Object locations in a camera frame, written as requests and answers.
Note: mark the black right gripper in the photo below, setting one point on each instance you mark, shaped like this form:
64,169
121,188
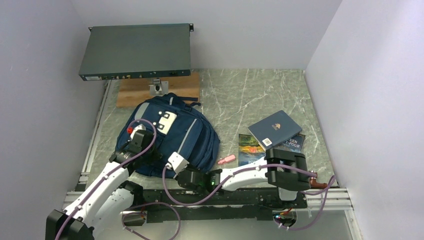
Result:
199,170

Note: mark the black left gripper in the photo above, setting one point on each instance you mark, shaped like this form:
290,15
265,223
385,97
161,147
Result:
151,158

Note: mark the navy blue student backpack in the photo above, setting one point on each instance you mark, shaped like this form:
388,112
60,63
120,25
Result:
180,128

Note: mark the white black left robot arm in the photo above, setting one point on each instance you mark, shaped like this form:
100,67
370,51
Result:
110,194

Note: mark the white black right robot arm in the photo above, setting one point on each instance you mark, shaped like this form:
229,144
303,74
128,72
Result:
283,169

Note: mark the pink eraser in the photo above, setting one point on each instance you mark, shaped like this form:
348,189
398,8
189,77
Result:
226,159

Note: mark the wooden board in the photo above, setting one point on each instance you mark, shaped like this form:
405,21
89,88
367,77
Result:
134,91

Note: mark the Animal Farm book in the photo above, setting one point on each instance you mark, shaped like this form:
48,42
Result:
249,150

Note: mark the grey rack server box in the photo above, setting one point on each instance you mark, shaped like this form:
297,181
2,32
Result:
137,51

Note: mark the navy blue notebook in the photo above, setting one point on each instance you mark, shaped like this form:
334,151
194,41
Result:
274,130

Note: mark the Nineteen Eighty-Four book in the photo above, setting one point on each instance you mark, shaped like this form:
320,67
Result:
294,144

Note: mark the copper pipe fitting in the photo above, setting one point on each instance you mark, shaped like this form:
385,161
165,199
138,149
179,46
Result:
313,182

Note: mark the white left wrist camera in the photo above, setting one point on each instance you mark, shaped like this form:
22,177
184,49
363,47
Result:
133,129

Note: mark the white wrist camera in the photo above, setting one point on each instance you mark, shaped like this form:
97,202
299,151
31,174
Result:
133,129
176,163

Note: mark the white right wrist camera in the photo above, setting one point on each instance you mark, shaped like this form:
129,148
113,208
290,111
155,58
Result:
176,163

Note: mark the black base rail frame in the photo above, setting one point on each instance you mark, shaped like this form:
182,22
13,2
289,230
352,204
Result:
245,203

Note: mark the grey metal stand bracket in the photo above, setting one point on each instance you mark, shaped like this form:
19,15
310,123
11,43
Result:
158,87

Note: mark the aluminium side rail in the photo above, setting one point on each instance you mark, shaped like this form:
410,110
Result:
89,159

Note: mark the aluminium extrusion rail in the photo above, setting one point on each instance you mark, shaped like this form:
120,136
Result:
338,199

